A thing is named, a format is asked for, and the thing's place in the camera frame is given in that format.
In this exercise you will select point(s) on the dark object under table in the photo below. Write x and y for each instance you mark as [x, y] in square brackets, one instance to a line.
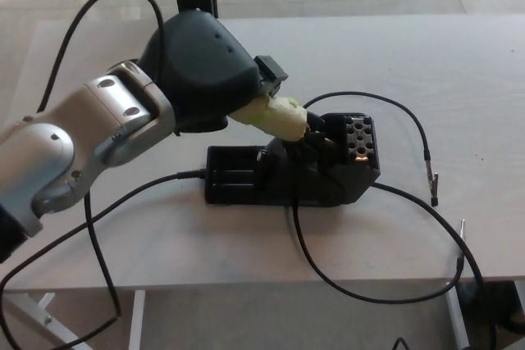
[500, 301]

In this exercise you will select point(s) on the black soldering station base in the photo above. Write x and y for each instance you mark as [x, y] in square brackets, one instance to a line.
[279, 186]

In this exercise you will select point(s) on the white table leg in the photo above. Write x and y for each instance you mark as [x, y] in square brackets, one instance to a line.
[136, 321]
[457, 317]

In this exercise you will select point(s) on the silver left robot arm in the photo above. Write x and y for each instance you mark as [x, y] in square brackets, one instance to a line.
[61, 141]

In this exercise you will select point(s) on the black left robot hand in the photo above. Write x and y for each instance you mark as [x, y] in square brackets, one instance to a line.
[201, 75]

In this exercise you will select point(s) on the white diagonal table brace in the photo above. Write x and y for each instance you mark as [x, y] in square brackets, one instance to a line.
[33, 319]

